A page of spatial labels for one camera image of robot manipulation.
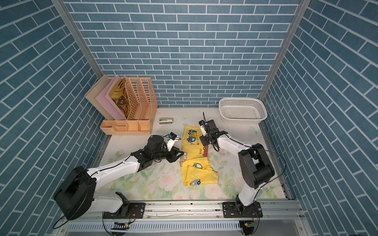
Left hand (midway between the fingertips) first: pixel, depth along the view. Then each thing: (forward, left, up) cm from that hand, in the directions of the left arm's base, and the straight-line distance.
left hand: (184, 152), depth 82 cm
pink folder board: (+27, +49, +15) cm, 58 cm away
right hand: (+14, -13, -5) cm, 20 cm away
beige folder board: (+30, +58, +15) cm, 67 cm away
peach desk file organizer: (+47, +36, -9) cm, 60 cm away
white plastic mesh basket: (+44, -45, -10) cm, 64 cm away
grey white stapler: (+31, +16, -9) cm, 36 cm away
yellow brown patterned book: (+38, +46, +8) cm, 60 cm away
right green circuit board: (-32, -34, -12) cm, 48 cm away
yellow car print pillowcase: (-3, -7, -12) cm, 14 cm away
